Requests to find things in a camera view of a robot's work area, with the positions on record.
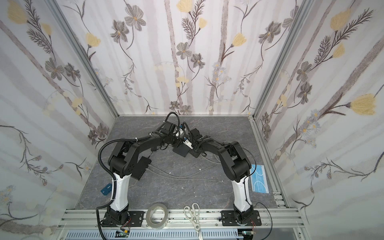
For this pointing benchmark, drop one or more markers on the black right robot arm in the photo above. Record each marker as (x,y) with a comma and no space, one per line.
(236,166)

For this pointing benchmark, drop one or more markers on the black ribbed network switch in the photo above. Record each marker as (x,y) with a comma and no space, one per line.
(140,168)

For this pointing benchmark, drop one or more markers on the small blue object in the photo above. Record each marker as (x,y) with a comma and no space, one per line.
(107,189)

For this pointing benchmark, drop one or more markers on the blue face mask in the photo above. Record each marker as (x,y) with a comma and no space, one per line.
(259,179)

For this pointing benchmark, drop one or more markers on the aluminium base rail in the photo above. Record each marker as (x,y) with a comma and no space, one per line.
(209,219)

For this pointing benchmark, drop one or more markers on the dark grey switch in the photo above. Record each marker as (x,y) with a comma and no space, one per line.
(181,150)

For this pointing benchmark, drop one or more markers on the white handled scissors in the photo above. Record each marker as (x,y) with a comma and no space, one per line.
(192,213)

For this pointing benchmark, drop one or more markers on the clear tape roll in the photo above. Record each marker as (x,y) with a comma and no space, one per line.
(157,216)

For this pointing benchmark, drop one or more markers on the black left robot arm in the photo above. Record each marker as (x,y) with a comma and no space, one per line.
(123,163)

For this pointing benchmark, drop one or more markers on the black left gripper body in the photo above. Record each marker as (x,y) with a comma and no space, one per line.
(176,139)

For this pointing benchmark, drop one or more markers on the white slotted cable duct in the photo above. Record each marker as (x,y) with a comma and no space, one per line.
(180,234)

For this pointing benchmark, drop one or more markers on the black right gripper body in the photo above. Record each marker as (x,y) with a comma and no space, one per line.
(195,143)

